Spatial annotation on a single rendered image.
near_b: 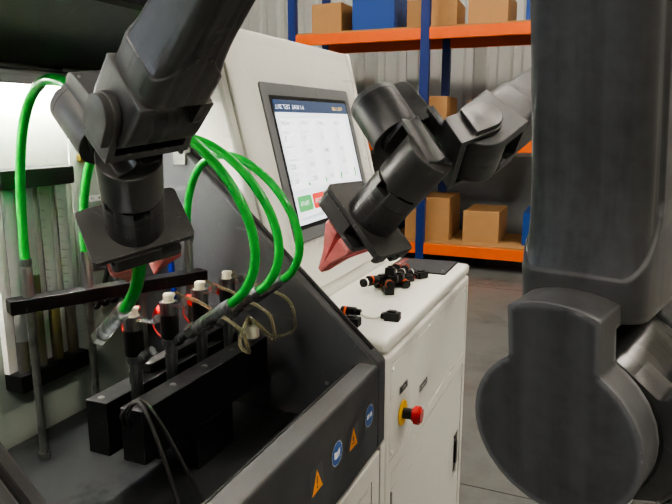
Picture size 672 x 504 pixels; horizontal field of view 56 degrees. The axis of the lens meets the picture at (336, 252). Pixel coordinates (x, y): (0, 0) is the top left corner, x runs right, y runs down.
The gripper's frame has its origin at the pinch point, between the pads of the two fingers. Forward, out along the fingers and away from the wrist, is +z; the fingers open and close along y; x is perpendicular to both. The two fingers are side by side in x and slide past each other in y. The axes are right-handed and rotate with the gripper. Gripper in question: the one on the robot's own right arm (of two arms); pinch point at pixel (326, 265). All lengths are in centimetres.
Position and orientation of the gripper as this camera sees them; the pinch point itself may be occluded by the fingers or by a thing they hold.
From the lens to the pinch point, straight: 76.1
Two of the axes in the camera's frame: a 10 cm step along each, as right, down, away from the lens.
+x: -6.3, 1.5, -7.6
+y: -5.5, -7.8, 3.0
